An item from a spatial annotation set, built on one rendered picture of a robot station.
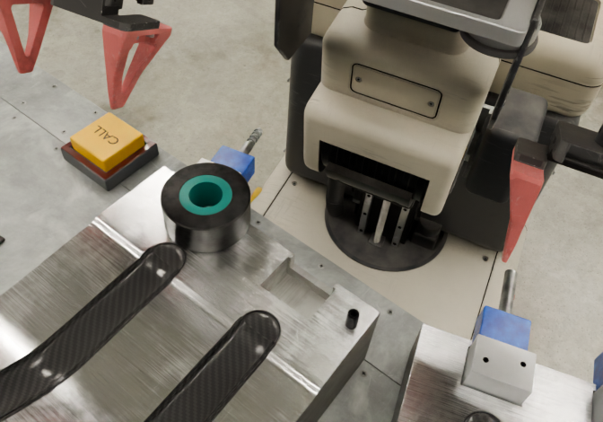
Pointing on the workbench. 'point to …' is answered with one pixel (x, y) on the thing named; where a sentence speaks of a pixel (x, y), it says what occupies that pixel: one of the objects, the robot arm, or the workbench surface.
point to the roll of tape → (195, 241)
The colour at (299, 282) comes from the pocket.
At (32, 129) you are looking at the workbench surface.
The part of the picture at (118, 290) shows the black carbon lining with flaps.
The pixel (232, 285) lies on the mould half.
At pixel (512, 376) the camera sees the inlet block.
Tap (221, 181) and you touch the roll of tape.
